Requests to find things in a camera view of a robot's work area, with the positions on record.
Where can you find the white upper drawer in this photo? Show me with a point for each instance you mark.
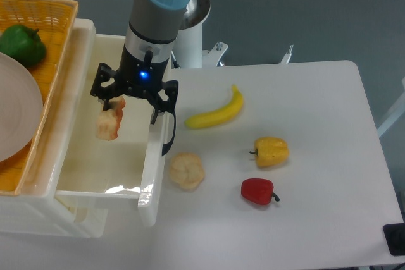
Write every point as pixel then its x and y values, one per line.
pixel 124 174

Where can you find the black device at table edge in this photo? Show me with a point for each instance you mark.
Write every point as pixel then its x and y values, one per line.
pixel 394 236

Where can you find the red bell pepper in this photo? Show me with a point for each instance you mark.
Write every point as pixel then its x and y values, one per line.
pixel 259 191

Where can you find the square bread slice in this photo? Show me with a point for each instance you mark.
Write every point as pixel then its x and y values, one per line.
pixel 108 122

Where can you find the yellow bell pepper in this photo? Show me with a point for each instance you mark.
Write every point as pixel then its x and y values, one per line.
pixel 270 151

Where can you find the yellow banana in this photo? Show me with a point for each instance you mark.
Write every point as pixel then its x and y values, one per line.
pixel 218 116

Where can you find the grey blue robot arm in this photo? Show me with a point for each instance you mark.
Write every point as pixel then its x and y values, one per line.
pixel 152 30

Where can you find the white frame right side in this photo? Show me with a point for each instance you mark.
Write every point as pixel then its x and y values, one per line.
pixel 392 114

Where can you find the round bread bun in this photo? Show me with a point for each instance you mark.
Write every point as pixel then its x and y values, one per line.
pixel 186 170

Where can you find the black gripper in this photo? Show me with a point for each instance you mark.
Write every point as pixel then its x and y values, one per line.
pixel 140 78

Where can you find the green bell pepper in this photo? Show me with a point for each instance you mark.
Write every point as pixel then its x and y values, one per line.
pixel 23 44

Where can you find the black drawer handle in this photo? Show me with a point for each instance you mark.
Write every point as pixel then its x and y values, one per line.
pixel 172 133

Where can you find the beige round plate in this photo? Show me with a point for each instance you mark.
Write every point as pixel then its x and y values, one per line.
pixel 21 107

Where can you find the orange woven basket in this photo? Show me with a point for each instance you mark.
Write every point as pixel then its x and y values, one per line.
pixel 54 19

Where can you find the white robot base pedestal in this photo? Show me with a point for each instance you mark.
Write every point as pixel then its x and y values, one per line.
pixel 188 50

